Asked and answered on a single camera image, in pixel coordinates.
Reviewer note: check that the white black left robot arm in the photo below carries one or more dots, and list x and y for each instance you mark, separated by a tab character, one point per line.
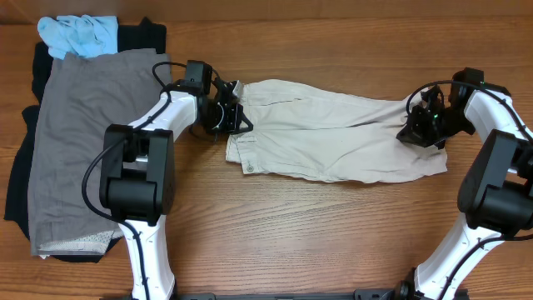
137	177

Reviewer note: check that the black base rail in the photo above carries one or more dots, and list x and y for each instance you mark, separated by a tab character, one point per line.
361	294

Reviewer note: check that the light blue garment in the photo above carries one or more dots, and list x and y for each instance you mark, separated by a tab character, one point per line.
85	36

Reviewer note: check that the grey shorts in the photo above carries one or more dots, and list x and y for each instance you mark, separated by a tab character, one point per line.
83	96

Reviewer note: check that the beige khaki shorts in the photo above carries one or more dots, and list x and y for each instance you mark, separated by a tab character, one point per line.
302	131

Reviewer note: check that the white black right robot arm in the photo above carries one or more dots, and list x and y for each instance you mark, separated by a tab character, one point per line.
495	196

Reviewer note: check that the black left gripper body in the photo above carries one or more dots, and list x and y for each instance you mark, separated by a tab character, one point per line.
221	120

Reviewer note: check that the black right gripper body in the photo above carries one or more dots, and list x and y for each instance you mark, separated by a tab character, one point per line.
426	129

